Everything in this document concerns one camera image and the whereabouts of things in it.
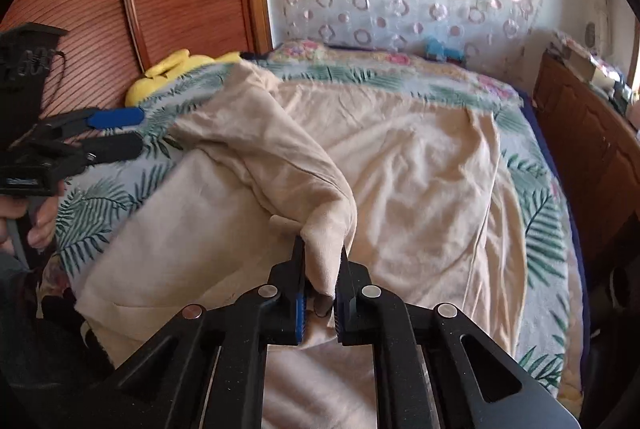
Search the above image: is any bed with leaf-pattern sheet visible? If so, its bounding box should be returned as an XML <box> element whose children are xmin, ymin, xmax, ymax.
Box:
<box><xmin>50</xmin><ymin>39</ymin><xmax>583</xmax><ymax>397</ymax></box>

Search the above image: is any stack of books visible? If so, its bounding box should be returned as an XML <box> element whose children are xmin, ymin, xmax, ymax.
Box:
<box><xmin>550</xmin><ymin>29</ymin><xmax>626</xmax><ymax>92</ymax></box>

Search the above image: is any person's left hand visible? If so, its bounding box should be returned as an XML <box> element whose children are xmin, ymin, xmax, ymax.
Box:
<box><xmin>0</xmin><ymin>195</ymin><xmax>59</xmax><ymax>255</ymax></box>

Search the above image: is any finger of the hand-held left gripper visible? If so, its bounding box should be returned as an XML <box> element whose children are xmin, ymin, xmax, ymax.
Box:
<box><xmin>30</xmin><ymin>107</ymin><xmax>146</xmax><ymax>145</ymax></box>
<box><xmin>15</xmin><ymin>132</ymin><xmax>143</xmax><ymax>171</ymax></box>

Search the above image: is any dark blue bed sheet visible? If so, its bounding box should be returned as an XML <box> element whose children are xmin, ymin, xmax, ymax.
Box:
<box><xmin>517</xmin><ymin>89</ymin><xmax>593</xmax><ymax>340</ymax></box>

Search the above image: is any white lace curtain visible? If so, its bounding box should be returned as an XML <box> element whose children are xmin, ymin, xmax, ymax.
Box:
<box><xmin>585</xmin><ymin>0</ymin><xmax>621</xmax><ymax>55</ymax></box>

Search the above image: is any yellow plush toy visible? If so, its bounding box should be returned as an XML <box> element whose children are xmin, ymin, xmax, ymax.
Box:
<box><xmin>125</xmin><ymin>50</ymin><xmax>241</xmax><ymax>107</ymax></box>

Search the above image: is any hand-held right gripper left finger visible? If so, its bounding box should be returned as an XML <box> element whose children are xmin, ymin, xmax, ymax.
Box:
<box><xmin>107</xmin><ymin>236</ymin><xmax>307</xmax><ymax>429</ymax></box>

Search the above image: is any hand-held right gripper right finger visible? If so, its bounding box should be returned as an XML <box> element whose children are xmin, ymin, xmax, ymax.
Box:
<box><xmin>335</xmin><ymin>245</ymin><xmax>576</xmax><ymax>429</ymax></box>

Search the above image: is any beige printed t-shirt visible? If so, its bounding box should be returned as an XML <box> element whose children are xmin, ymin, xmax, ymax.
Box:
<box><xmin>75</xmin><ymin>59</ymin><xmax>526</xmax><ymax>429</ymax></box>

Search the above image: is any wooden panelled cabinet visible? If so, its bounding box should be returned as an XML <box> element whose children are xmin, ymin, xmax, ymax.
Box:
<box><xmin>532</xmin><ymin>49</ymin><xmax>640</xmax><ymax>270</ymax></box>

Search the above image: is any blue box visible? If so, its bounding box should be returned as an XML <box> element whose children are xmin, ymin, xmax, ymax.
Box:
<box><xmin>425</xmin><ymin>38</ymin><xmax>466</xmax><ymax>60</ymax></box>

